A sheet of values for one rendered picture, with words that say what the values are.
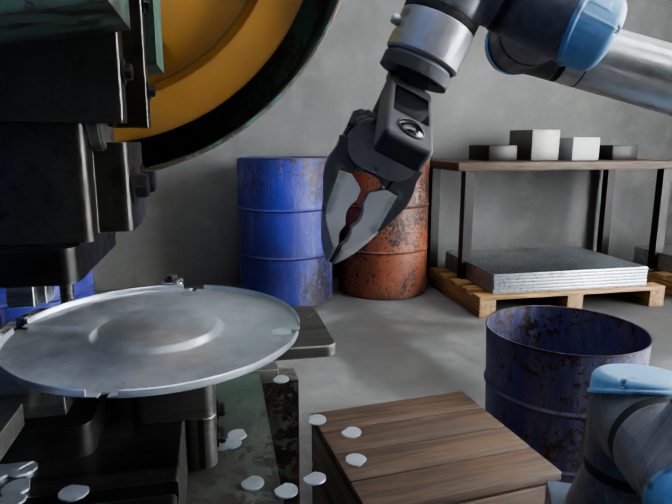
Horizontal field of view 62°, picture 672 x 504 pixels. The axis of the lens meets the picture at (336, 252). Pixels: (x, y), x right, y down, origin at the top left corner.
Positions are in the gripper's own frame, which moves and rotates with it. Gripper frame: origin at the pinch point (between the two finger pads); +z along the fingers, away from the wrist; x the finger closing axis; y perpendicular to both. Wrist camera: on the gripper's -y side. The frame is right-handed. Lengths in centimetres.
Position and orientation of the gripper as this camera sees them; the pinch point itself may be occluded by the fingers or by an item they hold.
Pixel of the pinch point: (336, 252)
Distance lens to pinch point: 56.3
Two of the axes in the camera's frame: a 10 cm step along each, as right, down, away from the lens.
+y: -1.0, -2.0, 9.8
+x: -9.0, -3.9, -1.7
